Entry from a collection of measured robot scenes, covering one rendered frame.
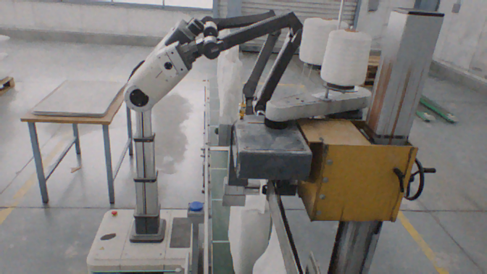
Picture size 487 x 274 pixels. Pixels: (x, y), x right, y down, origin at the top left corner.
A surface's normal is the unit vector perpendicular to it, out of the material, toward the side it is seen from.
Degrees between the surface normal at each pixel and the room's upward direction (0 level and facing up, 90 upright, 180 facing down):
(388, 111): 90
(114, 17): 90
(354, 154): 90
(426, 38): 90
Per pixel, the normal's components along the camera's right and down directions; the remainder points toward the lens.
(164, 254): 0.07, -0.90
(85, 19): 0.09, 0.43
